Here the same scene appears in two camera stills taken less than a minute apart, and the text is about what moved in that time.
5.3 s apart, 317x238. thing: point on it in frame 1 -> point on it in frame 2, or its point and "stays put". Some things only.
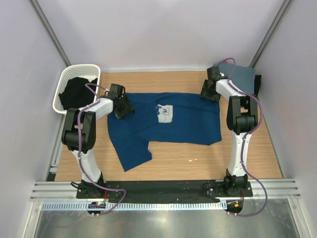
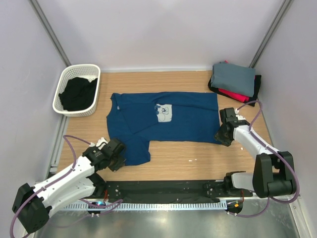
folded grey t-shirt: (243, 77) stays put
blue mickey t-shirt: (171, 117) stays put
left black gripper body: (125, 107) -> (117, 161)
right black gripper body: (209, 93) -> (225, 139)
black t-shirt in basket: (76, 94) stays put
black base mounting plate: (166, 191) stays put
